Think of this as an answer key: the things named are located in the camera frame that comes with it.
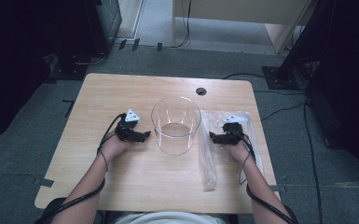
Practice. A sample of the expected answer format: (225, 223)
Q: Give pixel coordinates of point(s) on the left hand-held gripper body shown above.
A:
(127, 132)

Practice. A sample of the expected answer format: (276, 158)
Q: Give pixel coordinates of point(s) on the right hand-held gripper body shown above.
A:
(233, 132)

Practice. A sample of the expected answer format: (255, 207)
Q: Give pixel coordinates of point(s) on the clear plastic bag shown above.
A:
(209, 161)

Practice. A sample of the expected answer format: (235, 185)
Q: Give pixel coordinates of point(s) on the clear round container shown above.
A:
(176, 137)

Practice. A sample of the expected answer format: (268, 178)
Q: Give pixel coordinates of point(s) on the person's left hand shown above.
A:
(113, 147)

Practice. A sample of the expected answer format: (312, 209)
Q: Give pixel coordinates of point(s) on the person's right hand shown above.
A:
(241, 152)

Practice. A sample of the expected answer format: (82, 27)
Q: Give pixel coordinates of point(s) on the person's white shirt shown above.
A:
(168, 218)

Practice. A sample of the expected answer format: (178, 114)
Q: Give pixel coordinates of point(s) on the short black tape strip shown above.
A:
(122, 44)
(159, 47)
(135, 44)

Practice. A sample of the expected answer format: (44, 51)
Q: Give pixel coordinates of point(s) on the grey tape strip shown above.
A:
(45, 182)

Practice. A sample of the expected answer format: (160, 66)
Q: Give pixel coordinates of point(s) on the light wooden desk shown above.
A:
(245, 11)

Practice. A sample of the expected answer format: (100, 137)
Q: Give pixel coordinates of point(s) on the dark curtain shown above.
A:
(351, 77)
(9, 62)

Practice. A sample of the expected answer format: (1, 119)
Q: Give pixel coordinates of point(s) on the black stand with base plate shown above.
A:
(287, 77)

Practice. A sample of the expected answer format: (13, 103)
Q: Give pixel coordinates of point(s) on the black flat base plate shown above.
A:
(70, 70)

